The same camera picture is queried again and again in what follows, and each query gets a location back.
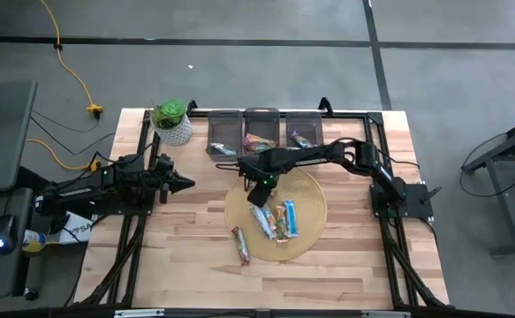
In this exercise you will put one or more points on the grey plastic bin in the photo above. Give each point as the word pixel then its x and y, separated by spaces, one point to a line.
pixel 224 128
pixel 261 121
pixel 310 121

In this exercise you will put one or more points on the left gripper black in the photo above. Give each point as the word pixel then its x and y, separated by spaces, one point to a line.
pixel 165 176

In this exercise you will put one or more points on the dark grey monitor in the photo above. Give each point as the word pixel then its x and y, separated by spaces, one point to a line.
pixel 1 132

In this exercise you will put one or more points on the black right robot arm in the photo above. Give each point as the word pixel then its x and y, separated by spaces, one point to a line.
pixel 310 154

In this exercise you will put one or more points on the black aluminium table frame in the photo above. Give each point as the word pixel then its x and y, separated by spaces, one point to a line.
pixel 345 115

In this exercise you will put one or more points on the white printed box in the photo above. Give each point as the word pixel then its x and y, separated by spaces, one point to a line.
pixel 78 229

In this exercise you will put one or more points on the succulent in white patterned pot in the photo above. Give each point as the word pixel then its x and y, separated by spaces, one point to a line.
pixel 175 132

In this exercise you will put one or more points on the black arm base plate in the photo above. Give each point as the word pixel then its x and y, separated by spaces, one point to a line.
pixel 416 199

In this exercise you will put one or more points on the round woven straw placemat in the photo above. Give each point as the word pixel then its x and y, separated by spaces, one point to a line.
pixel 305 199

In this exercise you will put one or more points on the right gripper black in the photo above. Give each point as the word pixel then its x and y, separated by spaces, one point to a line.
pixel 259 172

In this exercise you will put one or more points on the yellow white bottle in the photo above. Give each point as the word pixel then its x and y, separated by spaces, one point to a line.
pixel 34 240

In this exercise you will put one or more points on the black metal stand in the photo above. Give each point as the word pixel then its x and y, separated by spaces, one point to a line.
pixel 502 199

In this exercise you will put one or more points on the black caster wheel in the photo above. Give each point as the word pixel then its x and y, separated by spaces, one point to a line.
pixel 31 294

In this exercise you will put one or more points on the blue chocolate chip granola bar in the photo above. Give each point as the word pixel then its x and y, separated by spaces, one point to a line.
pixel 290 218
pixel 302 139

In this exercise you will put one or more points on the white label strip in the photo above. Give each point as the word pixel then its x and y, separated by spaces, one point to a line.
pixel 385 314

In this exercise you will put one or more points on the red green granola bar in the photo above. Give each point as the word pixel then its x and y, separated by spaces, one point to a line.
pixel 257 138
pixel 240 246
pixel 261 148

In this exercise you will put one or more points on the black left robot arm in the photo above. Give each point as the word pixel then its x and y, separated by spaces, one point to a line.
pixel 76 192

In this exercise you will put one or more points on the black computer mouse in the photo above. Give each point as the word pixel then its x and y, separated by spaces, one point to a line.
pixel 4 234

